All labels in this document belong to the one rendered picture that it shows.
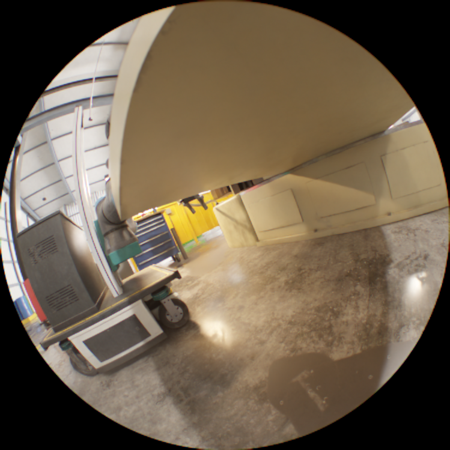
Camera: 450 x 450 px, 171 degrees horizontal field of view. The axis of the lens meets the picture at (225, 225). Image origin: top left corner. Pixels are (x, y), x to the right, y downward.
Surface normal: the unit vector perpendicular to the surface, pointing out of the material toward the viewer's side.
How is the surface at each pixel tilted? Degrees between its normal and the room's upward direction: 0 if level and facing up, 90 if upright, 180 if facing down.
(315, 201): 90
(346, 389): 0
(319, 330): 0
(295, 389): 0
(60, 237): 90
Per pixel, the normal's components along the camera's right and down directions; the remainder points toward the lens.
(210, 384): -0.40, -0.91
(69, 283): 0.61, -0.19
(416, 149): -0.69, 0.36
